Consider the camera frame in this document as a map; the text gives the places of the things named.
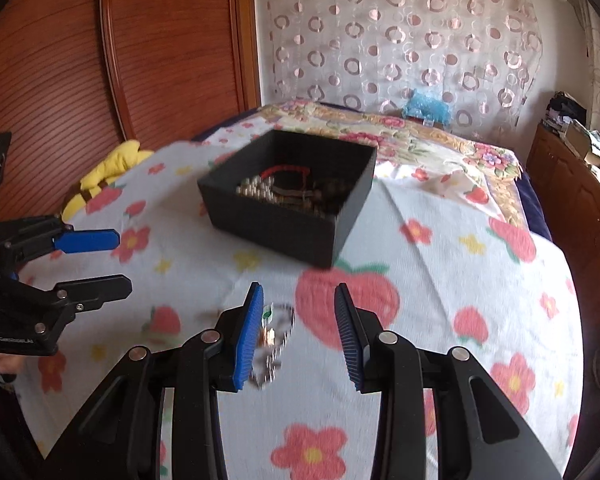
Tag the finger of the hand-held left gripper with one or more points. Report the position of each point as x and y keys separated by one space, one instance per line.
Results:
x=87 y=241
x=100 y=287

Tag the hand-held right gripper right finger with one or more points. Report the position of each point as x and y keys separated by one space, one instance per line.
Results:
x=350 y=340

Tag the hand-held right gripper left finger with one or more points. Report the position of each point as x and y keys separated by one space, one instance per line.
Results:
x=247 y=340

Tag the black square box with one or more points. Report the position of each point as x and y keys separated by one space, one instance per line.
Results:
x=280 y=230

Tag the yellow plush toy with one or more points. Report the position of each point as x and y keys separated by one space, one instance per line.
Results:
x=105 y=170

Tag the strawberry print bed sheet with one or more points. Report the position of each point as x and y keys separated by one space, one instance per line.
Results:
x=430 y=310

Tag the wooden slatted wardrobe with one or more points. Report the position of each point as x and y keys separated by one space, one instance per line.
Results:
x=155 y=60

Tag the dark blue mattress cover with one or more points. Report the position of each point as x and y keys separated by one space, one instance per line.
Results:
x=537 y=205

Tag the blue plush toy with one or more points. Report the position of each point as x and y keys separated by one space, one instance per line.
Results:
x=429 y=106

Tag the long wooden cabinet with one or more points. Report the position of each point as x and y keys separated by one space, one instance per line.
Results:
x=580 y=220

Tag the sheer circle-patterned curtain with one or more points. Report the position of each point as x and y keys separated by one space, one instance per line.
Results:
x=380 y=35

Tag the open cardboard box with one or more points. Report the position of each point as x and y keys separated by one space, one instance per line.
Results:
x=590 y=145

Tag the pile of dark clothes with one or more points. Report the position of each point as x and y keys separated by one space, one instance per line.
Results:
x=565 y=110

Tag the pale checked window curtain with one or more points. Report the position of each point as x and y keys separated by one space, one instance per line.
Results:
x=594 y=60

